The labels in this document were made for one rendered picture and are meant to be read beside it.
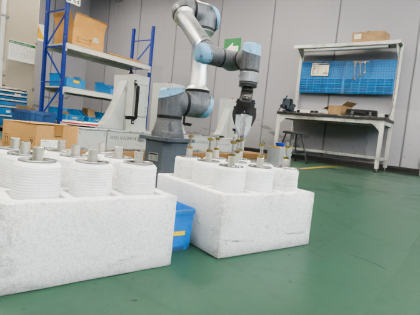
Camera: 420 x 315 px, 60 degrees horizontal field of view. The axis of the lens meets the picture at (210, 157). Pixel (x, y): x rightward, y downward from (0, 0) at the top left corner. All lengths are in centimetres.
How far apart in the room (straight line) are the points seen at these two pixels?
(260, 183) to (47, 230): 62
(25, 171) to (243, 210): 57
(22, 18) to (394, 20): 619
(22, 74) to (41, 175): 668
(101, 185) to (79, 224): 10
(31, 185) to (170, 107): 95
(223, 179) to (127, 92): 260
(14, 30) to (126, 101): 421
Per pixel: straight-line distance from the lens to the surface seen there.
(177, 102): 164
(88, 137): 313
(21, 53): 747
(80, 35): 640
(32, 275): 83
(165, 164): 160
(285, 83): 680
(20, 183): 82
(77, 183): 85
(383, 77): 618
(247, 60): 142
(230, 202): 101
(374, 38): 607
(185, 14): 167
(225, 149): 465
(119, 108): 353
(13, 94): 651
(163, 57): 866
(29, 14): 765
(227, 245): 104
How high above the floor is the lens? 35
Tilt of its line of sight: 4 degrees down
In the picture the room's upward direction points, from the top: 6 degrees clockwise
